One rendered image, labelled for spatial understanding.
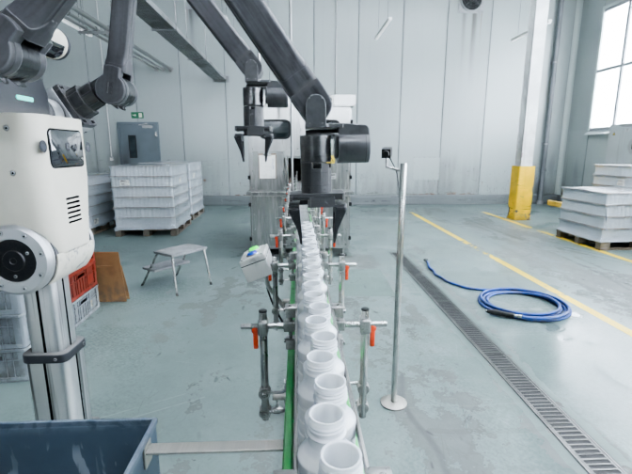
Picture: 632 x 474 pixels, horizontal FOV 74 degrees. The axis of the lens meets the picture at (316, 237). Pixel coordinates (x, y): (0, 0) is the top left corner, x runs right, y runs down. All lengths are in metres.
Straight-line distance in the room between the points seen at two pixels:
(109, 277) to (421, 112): 8.96
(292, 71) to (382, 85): 10.56
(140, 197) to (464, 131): 8.08
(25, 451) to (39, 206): 0.48
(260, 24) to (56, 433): 0.80
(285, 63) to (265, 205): 4.81
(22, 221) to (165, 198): 6.35
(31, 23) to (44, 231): 0.43
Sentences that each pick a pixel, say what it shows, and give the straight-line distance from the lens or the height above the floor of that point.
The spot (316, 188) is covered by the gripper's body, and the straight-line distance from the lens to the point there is 0.77.
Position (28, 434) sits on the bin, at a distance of 0.97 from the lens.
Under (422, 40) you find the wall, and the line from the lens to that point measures 11.73.
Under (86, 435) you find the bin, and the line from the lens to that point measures 0.93.
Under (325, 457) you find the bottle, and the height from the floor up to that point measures 1.15.
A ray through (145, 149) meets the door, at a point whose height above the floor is 1.44.
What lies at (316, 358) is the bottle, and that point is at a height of 1.15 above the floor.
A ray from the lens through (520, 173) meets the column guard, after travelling 9.47.
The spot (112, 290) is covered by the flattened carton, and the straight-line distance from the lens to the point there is 4.43.
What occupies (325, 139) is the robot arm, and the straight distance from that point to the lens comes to 0.77.
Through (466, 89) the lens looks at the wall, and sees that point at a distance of 11.91.
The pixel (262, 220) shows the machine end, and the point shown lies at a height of 0.51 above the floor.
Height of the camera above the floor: 1.42
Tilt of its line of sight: 12 degrees down
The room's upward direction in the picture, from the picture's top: straight up
